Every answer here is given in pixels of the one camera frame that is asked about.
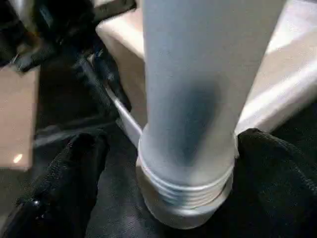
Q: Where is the white plastic table leg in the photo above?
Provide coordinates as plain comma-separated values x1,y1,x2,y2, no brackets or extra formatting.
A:
137,0,290,209

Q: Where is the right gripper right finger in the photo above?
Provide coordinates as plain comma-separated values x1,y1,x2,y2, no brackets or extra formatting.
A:
229,128,317,238

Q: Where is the white plastic table top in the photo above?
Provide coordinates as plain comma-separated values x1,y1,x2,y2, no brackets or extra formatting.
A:
95,0,317,230

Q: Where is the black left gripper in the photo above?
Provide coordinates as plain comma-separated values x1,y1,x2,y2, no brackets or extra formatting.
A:
14,0,132,112

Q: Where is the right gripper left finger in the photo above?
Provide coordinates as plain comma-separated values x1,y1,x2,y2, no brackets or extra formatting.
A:
0,131,111,238

